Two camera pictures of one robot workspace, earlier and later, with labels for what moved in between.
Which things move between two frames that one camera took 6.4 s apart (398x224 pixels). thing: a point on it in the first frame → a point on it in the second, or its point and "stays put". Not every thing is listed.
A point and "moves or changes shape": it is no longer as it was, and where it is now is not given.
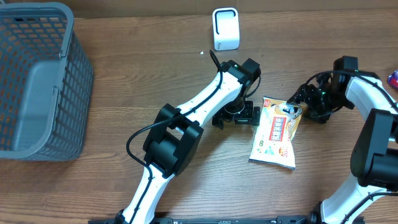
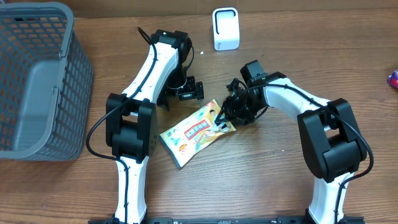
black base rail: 226,220 stays put
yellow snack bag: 273,140 moves or changes shape
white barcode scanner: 226,22 stays put
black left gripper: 252,116 → 195,90
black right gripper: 304,93 → 231,114
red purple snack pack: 393,79 stays put
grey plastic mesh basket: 46,82 stays put
